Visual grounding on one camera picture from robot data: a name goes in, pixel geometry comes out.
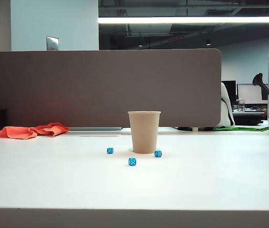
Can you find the brown paper cup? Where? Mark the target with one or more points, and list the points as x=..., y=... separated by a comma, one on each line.
x=144, y=133

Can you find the blue die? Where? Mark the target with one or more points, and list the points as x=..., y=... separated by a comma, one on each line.
x=109, y=150
x=132, y=161
x=158, y=153

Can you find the small black flat item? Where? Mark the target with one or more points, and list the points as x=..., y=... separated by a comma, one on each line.
x=185, y=128

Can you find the wide grey desk partition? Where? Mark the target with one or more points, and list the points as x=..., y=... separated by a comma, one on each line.
x=77, y=88

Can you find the white rounded object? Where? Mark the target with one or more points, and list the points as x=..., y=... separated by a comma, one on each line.
x=225, y=111

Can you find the black monitor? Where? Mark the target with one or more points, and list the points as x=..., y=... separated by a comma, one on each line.
x=231, y=89

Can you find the long ceiling light strip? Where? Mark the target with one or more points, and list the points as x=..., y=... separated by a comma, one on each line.
x=184, y=19

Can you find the clear glass jar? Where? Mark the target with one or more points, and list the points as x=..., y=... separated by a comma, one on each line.
x=241, y=105

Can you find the green tape strip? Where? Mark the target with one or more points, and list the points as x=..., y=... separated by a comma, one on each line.
x=243, y=128

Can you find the white lit monitor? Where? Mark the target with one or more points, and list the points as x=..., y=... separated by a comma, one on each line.
x=249, y=93

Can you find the orange cloth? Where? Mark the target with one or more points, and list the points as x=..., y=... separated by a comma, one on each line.
x=18, y=133

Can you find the metal wall switch plate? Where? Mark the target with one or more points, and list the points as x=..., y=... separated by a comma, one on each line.
x=52, y=43

